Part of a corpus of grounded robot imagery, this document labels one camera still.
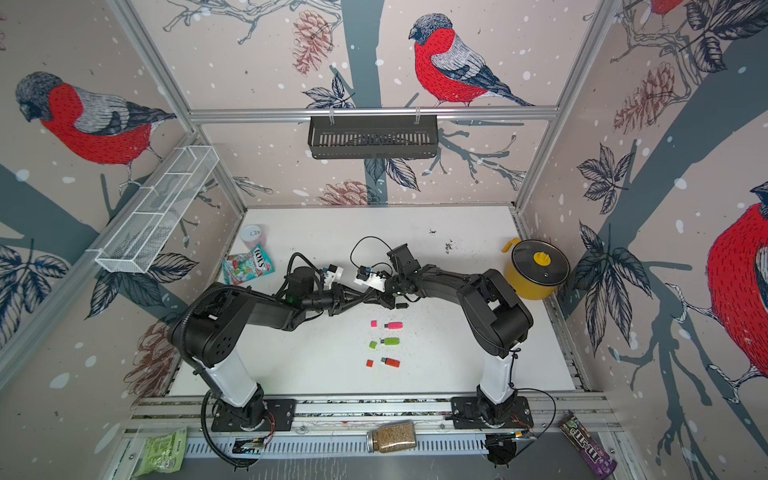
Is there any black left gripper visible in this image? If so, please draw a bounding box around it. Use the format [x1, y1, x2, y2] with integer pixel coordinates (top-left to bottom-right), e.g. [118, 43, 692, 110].
[302, 284, 365, 317]

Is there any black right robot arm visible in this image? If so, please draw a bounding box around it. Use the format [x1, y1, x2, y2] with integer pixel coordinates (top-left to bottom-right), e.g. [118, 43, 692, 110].
[381, 244, 533, 428]

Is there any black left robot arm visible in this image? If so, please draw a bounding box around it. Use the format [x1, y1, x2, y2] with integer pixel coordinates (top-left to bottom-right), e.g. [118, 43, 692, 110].
[168, 265, 377, 432]

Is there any red usb drive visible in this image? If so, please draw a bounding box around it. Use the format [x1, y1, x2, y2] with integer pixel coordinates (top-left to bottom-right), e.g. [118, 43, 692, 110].
[381, 357, 400, 368]

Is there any pink can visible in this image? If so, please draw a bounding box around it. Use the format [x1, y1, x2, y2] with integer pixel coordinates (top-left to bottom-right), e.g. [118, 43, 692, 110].
[239, 224, 266, 251]

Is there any green candy packet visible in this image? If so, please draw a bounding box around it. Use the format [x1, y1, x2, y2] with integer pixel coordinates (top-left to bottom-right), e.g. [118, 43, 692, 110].
[222, 244, 275, 285]

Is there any glass jar of seeds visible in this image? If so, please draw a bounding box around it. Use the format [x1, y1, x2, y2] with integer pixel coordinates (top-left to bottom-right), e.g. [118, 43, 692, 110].
[366, 421, 417, 454]

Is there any yellow pot with black lid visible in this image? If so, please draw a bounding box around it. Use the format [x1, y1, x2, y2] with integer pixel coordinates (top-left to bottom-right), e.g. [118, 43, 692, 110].
[501, 238, 571, 300]

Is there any green snack bag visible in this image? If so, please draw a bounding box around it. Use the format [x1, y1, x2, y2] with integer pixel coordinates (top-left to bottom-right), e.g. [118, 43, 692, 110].
[133, 428, 187, 477]

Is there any purple candy bar wrapper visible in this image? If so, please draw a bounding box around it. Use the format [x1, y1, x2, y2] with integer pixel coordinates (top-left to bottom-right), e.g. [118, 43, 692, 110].
[558, 411, 617, 480]

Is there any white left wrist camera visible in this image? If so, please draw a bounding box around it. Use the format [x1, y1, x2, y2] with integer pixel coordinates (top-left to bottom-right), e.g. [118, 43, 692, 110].
[323, 264, 343, 289]

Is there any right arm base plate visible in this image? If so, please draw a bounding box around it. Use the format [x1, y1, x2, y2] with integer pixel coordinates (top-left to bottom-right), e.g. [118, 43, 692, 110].
[445, 395, 533, 430]

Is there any black wire basket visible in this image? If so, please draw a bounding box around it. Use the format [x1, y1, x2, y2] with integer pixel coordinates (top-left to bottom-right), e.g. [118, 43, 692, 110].
[308, 115, 439, 160]

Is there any white wire mesh shelf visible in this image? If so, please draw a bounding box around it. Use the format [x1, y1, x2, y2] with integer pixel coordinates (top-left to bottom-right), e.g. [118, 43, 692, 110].
[95, 145, 219, 273]

